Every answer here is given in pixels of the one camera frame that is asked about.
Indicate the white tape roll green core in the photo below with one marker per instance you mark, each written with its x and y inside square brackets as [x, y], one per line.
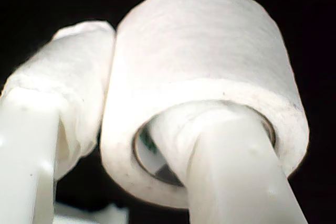
[197, 51]

